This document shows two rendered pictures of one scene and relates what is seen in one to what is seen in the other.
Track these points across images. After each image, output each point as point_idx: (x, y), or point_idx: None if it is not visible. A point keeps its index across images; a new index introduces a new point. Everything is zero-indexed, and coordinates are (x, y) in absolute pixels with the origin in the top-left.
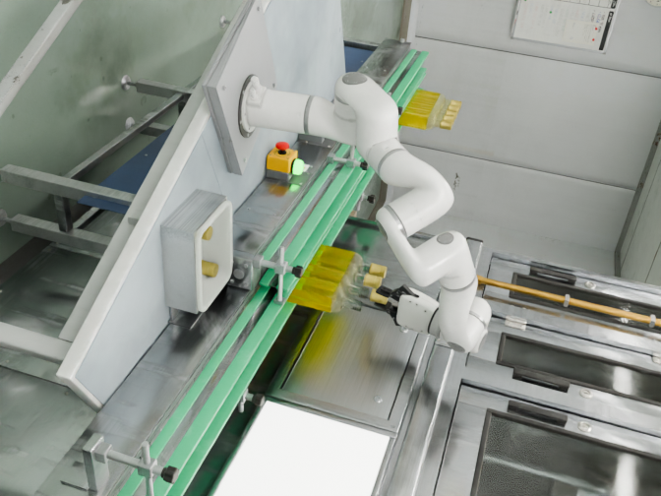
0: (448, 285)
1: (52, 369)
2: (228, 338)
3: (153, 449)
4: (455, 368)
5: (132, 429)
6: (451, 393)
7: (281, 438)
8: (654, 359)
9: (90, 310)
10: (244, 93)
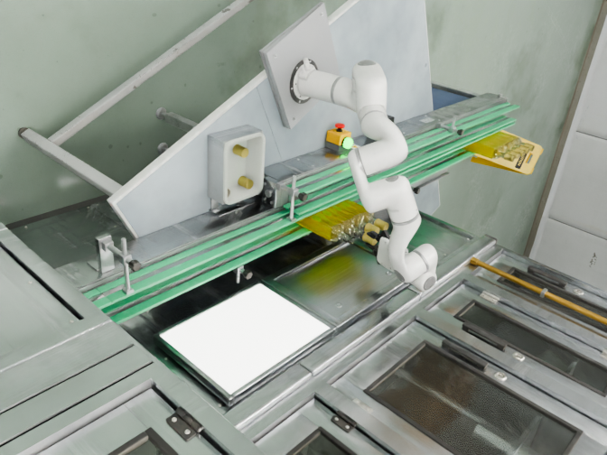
0: (392, 218)
1: None
2: (241, 228)
3: (152, 266)
4: (415, 308)
5: (144, 252)
6: (400, 320)
7: (254, 305)
8: (602, 354)
9: None
10: (298, 69)
